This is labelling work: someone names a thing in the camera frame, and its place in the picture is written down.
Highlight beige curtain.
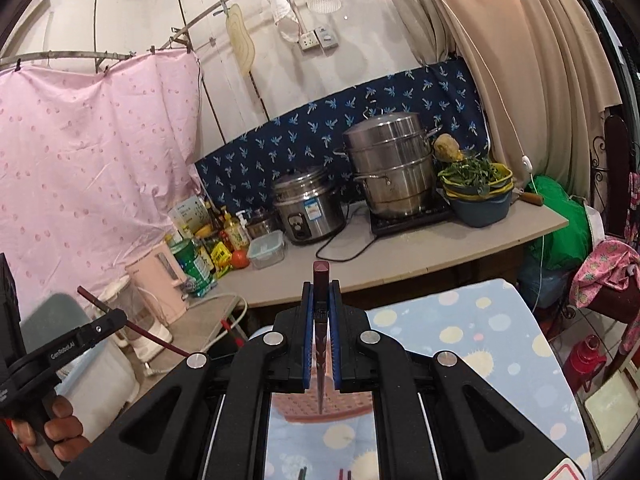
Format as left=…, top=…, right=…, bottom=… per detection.
left=409, top=0, right=626, bottom=202

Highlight brown patterned chopstick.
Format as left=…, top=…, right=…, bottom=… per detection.
left=312, top=261, right=329, bottom=415

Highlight small lidded steel pot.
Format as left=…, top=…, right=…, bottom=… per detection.
left=245, top=210, right=281, bottom=240

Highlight pink electric kettle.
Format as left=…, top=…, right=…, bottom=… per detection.
left=125, top=243, right=189, bottom=324

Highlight pink plastic basket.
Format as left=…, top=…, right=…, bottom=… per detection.
left=270, top=391, right=376, bottom=426

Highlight blue dotted tablecloth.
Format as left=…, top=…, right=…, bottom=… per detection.
left=264, top=276, right=597, bottom=480

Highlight white power cable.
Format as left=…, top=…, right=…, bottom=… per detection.
left=142, top=294, right=249, bottom=377

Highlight steel steamer pot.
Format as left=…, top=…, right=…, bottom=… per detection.
left=334, top=112, right=443, bottom=220

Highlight green plastic packet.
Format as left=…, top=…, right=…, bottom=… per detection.
left=182, top=275, right=219, bottom=297

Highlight leafy greens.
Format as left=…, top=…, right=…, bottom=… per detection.
left=439, top=156, right=502, bottom=194

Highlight red thermos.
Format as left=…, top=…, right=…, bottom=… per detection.
left=564, top=336, right=608, bottom=395

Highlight blue plastic basin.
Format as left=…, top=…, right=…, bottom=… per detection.
left=442, top=187, right=516, bottom=229

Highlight green can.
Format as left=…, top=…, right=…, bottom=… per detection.
left=166, top=237, right=213, bottom=291

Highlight curved metal rod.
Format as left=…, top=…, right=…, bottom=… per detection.
left=0, top=0, right=326, bottom=72

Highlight blue plastic bag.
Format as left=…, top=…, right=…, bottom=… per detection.
left=517, top=255, right=557, bottom=311

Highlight hanging clothes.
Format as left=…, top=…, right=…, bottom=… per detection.
left=547, top=0, right=640, bottom=111

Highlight loofah sponge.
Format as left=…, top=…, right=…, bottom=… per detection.
left=433, top=133, right=462, bottom=163

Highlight white pull cord switch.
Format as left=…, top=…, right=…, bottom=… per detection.
left=450, top=0, right=548, bottom=311

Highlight beige hanging cutting board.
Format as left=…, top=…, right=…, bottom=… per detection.
left=225, top=3, right=257, bottom=77

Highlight pink curtain cloth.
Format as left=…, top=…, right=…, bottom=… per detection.
left=0, top=50, right=204, bottom=321

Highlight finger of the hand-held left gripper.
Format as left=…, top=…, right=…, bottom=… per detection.
left=74, top=308, right=129, bottom=350

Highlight black power cable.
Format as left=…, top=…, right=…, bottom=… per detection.
left=314, top=205, right=382, bottom=262

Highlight white blender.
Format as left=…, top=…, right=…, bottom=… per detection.
left=92, top=277, right=174, bottom=362

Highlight white carton box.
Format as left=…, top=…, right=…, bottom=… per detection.
left=167, top=197, right=213, bottom=241

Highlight wooden handled knife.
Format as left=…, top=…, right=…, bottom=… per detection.
left=510, top=189, right=545, bottom=207

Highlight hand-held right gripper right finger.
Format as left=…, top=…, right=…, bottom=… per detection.
left=325, top=280, right=586, bottom=480

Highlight dark wooden chair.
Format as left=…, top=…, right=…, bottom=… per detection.
left=590, top=114, right=640, bottom=242

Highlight red white board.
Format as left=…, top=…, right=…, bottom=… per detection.
left=539, top=457, right=587, bottom=480

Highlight pink pineapple print cloth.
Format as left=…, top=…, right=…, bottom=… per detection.
left=570, top=240, right=640, bottom=356

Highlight steel rice cooker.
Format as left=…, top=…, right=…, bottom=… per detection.
left=271, top=166, right=347, bottom=247

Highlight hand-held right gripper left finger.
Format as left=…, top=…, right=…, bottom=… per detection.
left=60, top=282, right=318, bottom=480

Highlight clear food container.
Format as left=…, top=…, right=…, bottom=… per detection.
left=247, top=232, right=286, bottom=270

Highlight yellow snack packet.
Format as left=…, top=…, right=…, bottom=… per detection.
left=210, top=242, right=234, bottom=271

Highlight black induction cooktop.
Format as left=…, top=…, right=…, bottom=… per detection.
left=369, top=200, right=458, bottom=236

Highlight yellow dish soap bottle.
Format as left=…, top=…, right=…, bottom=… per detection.
left=222, top=210, right=251, bottom=251

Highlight person's left hand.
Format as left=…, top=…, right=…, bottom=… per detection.
left=11, top=394, right=92, bottom=467

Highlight green plastic bag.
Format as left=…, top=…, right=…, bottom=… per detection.
left=527, top=174, right=594, bottom=272

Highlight navy floral cloth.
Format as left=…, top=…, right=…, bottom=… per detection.
left=194, top=59, right=493, bottom=222

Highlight white hanging plastic bag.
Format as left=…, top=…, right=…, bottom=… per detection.
left=260, top=0, right=301, bottom=44

